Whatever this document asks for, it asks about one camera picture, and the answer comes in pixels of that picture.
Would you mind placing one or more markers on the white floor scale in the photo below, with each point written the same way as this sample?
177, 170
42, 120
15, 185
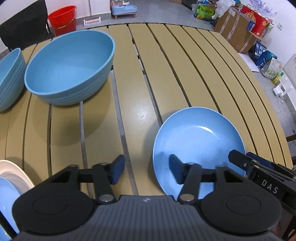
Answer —
249, 62

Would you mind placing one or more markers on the blue pet water feeder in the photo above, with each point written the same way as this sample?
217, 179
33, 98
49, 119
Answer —
123, 9

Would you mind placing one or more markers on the purple coral decoration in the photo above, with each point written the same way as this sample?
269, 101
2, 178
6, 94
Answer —
263, 5

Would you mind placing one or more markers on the white plastic stand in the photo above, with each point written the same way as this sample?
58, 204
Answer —
281, 90

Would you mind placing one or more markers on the shallow light blue plate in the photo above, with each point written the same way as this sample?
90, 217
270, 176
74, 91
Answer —
7, 201
198, 139

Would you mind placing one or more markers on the yellow bottle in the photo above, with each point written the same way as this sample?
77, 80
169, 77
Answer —
277, 79

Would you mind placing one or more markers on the white panel heater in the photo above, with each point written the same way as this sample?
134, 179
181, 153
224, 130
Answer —
291, 69

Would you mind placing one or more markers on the white wall socket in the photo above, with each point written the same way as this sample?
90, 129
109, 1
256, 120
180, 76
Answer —
280, 26

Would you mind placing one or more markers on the red plastic bucket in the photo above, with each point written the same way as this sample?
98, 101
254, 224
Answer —
62, 19

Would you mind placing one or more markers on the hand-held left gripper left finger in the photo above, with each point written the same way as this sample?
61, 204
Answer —
118, 168

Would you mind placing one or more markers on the black fabric chair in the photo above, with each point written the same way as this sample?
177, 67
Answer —
23, 25

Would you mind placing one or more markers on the cream round plate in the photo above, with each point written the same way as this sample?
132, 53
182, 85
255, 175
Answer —
13, 170

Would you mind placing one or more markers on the green printed bag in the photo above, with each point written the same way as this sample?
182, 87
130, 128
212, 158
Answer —
203, 11

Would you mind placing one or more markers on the tan slatted folding table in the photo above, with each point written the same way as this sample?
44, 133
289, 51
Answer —
161, 81

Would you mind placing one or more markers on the large taped cardboard box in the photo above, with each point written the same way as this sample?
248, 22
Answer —
233, 32

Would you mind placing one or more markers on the deep blue ribbed bowl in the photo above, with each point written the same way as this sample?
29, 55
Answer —
69, 69
11, 81

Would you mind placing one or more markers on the red gift box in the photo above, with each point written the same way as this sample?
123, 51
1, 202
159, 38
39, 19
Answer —
255, 19

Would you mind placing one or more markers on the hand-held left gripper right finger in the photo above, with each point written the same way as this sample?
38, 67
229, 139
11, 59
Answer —
175, 169

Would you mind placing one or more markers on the white and green bag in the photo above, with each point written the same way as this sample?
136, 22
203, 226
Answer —
274, 68

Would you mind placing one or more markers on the white plastic bag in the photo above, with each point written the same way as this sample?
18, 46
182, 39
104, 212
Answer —
223, 8

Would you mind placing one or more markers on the blue pet food bag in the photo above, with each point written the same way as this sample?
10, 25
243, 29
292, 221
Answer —
262, 55

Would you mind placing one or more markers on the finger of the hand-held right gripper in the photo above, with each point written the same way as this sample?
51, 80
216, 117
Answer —
254, 156
240, 161

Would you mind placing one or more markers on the white mop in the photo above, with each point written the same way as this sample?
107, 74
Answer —
92, 20

